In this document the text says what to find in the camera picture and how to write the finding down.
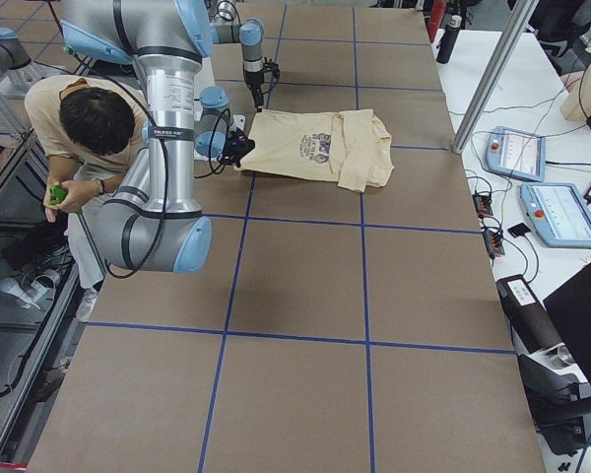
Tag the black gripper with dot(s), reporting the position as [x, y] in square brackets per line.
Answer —
[252, 82]
[229, 141]

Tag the cream long-sleeve printed shirt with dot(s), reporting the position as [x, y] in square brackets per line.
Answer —
[351, 148]

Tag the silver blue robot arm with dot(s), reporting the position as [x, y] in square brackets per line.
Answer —
[153, 222]
[227, 27]

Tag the person in beige shirt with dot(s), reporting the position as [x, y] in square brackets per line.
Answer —
[91, 131]

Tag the black water bottle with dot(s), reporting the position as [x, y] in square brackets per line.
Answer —
[448, 39]

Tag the red cylinder bottle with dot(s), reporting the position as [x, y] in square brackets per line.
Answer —
[436, 16]

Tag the far blue teach pendant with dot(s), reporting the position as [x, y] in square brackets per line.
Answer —
[516, 154]

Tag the blue teach pendant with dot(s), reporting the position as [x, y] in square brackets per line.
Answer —
[558, 214]
[516, 154]

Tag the near blue teach pendant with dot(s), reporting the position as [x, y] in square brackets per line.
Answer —
[558, 214]

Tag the black box with label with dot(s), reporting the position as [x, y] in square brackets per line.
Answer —
[526, 314]

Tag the black monitor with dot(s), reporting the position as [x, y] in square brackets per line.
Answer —
[569, 309]

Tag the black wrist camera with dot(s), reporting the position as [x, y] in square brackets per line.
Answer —
[271, 70]

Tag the aluminium frame post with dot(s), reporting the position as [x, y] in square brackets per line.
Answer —
[519, 18]

